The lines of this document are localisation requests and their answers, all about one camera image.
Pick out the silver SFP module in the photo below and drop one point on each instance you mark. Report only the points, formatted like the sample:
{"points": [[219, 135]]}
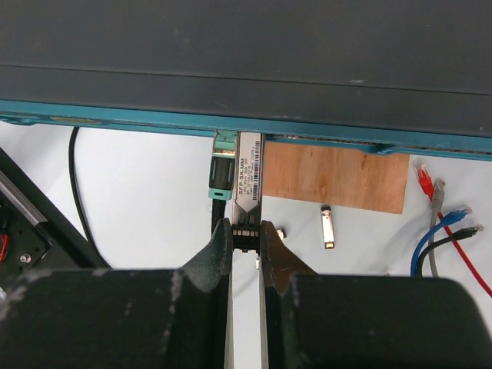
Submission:
{"points": [[247, 198], [327, 227], [281, 233]]}

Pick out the dark network switch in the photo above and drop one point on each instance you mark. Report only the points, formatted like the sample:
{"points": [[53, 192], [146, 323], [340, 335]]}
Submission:
{"points": [[381, 76]]}

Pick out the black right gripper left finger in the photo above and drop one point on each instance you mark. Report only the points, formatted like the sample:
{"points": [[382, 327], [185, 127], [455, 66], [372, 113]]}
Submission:
{"points": [[102, 318]]}

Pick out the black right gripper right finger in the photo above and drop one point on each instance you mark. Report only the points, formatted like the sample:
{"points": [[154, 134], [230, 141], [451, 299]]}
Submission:
{"points": [[311, 320]]}

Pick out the wooden board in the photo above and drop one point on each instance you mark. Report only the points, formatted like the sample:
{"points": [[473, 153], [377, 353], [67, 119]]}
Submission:
{"points": [[336, 176]]}

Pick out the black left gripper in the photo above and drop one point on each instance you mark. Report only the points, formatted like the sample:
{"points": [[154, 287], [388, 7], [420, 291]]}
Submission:
{"points": [[34, 233]]}

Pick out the black cable teal plug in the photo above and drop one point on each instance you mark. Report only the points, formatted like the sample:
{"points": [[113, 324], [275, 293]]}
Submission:
{"points": [[220, 183]]}

